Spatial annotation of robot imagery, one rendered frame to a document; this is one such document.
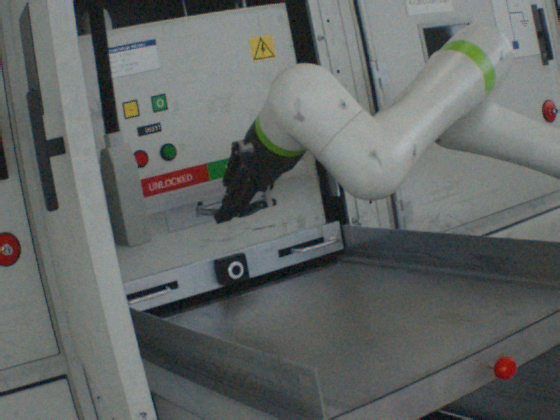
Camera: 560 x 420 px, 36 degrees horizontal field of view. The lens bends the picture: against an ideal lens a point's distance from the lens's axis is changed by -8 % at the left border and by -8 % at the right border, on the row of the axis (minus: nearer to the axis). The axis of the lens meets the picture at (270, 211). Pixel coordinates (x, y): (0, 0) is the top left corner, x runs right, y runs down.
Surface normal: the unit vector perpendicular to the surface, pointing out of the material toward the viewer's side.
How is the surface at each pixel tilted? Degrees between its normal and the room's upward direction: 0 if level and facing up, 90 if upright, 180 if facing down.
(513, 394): 90
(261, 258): 90
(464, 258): 90
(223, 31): 90
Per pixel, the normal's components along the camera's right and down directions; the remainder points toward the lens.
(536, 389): -0.84, 0.23
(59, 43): 0.34, 0.08
